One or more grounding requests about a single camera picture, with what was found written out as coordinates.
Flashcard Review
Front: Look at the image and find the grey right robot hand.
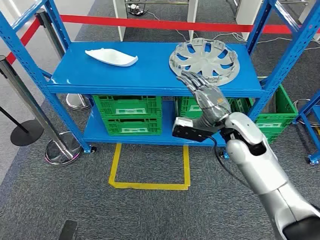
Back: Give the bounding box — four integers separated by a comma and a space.
176, 70, 232, 129

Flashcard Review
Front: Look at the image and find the chrome stanchion post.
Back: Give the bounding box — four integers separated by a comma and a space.
0, 55, 83, 167
35, 8, 92, 111

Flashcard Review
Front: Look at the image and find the white floor cable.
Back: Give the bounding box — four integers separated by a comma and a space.
145, 9, 320, 51

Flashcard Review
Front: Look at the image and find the power strip with plugs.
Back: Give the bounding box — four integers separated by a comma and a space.
128, 3, 146, 17

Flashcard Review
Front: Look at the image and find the white desk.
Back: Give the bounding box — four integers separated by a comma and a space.
297, 0, 320, 25
226, 0, 263, 42
112, 0, 199, 43

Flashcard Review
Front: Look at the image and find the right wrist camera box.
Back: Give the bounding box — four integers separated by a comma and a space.
171, 116, 216, 144

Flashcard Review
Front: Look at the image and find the blue metal shelf rack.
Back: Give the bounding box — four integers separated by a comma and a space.
291, 88, 320, 166
0, 0, 320, 161

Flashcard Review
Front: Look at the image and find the dark robot foot plate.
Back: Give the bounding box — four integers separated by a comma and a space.
58, 219, 78, 240

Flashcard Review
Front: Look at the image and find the white plastic car part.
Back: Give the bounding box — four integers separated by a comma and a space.
85, 47, 139, 68

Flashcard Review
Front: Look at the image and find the tall green plastic crate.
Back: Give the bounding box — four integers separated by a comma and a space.
249, 84, 299, 134

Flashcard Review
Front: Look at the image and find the black stanchion post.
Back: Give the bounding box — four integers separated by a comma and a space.
0, 105, 45, 147

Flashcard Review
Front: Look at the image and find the chrome stanchion base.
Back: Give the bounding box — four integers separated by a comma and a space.
293, 98, 320, 129

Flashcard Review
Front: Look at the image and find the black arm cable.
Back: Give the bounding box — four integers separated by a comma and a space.
211, 135, 251, 187

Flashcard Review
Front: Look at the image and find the silver wheel hubcap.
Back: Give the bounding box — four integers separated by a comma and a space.
168, 37, 241, 87

